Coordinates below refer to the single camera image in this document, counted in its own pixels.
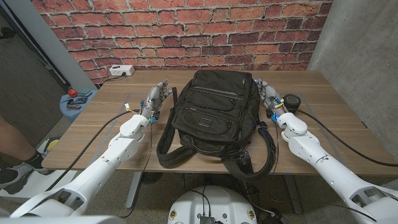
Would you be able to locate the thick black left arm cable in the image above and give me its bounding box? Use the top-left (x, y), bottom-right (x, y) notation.
top-left (46, 110), bottom-right (137, 192)

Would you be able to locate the yellow black round object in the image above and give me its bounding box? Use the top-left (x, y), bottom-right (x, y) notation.
top-left (42, 136), bottom-right (60, 156)

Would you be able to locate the grey table leg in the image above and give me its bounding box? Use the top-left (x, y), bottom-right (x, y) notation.
top-left (125, 171), bottom-right (143, 209)
top-left (284, 174), bottom-right (303, 215)

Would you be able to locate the person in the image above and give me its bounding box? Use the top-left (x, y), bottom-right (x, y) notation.
top-left (0, 114), bottom-right (55, 195)

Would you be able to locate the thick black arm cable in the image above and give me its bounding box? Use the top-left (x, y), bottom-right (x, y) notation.
top-left (295, 108), bottom-right (398, 167)
top-left (46, 110), bottom-right (137, 192)

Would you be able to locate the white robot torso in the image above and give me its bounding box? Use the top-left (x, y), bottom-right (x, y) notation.
top-left (167, 185), bottom-right (258, 224)

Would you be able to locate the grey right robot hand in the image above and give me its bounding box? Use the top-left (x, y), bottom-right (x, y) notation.
top-left (255, 79), bottom-right (282, 108)

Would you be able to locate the black backpack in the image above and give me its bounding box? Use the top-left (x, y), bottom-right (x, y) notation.
top-left (155, 69), bottom-right (277, 182)

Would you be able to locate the brick wall backdrop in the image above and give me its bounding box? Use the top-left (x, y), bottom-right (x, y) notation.
top-left (30, 0), bottom-right (333, 84)

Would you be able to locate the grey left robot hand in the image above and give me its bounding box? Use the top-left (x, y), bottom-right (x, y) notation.
top-left (143, 78), bottom-right (174, 113)

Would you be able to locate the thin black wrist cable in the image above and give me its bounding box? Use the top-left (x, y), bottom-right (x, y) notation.
top-left (141, 123), bottom-right (154, 172)

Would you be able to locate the black ribbed round object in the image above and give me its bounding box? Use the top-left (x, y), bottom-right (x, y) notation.
top-left (141, 172), bottom-right (164, 185)

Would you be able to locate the white power strip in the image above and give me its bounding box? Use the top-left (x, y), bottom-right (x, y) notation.
top-left (109, 64), bottom-right (136, 77)

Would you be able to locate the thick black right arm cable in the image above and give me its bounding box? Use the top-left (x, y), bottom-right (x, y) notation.
top-left (295, 108), bottom-right (398, 167)

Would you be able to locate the blue round stool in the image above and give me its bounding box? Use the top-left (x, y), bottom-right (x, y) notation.
top-left (59, 89), bottom-right (98, 123)

